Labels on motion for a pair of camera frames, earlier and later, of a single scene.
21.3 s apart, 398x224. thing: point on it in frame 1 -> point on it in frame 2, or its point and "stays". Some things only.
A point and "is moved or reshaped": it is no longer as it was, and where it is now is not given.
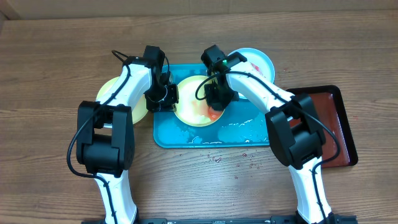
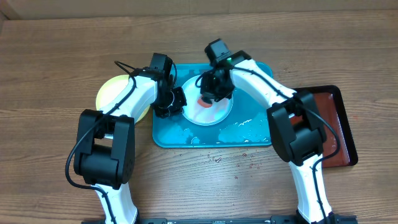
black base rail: (337, 219) stays
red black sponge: (213, 114) is moved or reshaped
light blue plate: (259, 60) -> (199, 115)
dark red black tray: (329, 107) stays
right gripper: (216, 101) stays
